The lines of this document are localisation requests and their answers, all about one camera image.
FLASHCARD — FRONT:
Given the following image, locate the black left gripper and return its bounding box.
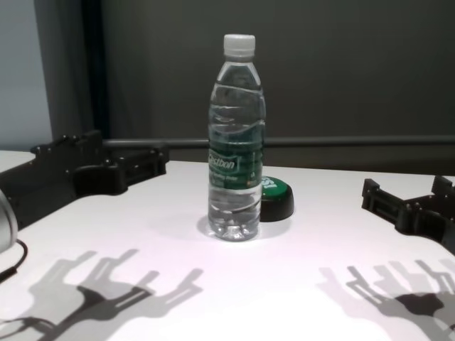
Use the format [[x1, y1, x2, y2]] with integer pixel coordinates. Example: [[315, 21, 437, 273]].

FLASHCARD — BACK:
[[0, 130, 168, 230]]

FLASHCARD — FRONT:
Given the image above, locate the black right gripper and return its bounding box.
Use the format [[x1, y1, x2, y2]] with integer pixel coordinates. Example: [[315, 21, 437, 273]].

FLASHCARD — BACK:
[[361, 175, 455, 256]]

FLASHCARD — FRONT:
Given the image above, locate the clear water bottle green label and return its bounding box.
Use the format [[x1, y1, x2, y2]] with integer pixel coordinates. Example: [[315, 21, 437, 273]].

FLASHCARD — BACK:
[[205, 33, 267, 242]]

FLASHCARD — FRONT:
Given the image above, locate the green YES button black base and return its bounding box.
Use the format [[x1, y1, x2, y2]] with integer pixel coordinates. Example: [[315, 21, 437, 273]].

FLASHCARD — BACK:
[[260, 175, 296, 223]]

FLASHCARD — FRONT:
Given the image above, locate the grey horizontal wall rail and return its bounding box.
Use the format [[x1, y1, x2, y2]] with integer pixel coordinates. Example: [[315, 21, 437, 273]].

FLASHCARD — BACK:
[[102, 134, 455, 152]]

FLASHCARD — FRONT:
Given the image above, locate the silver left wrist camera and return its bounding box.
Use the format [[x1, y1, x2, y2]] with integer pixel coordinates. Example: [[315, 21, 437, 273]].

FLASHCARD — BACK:
[[0, 188, 18, 254]]

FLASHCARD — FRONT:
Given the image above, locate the black left wrist camera cable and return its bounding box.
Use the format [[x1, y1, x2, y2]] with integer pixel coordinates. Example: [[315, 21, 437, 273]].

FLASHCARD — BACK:
[[0, 239, 29, 284]]

